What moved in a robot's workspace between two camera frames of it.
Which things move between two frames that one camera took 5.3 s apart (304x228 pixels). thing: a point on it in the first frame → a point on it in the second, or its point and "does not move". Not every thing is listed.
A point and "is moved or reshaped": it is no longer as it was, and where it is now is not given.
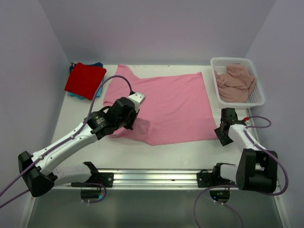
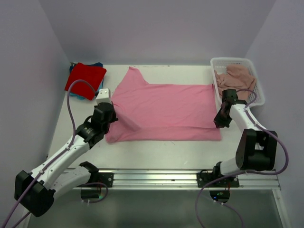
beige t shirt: [234, 86] does not move
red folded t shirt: [85, 80] does not move
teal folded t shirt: [99, 93] does not move
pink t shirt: [175, 110] is moved or reshaped
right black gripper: [223, 140] → [219, 122]
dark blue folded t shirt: [71, 68] does not move
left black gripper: [134, 114] → [113, 118]
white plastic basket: [255, 97] does not move
